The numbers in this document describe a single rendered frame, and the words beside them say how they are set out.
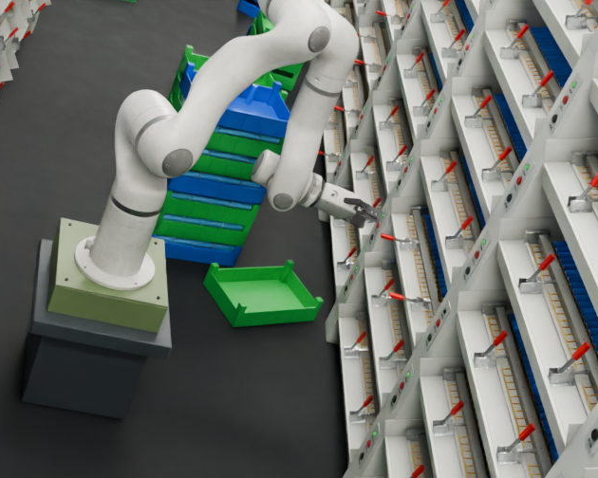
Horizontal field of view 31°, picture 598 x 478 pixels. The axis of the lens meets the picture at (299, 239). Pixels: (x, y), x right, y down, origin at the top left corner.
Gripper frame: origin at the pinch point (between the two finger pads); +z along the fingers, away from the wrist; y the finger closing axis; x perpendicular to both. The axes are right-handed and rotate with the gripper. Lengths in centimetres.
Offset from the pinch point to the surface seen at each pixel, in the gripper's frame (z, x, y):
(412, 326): 15.4, 23.2, -10.8
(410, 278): 16.8, 8.4, 2.8
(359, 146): 19, -52, 86
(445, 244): 12.9, 3.9, -19.1
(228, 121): -34, -22, 43
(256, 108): -25, -35, 56
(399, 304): 23.5, 11.3, 19.5
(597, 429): 8, 49, -102
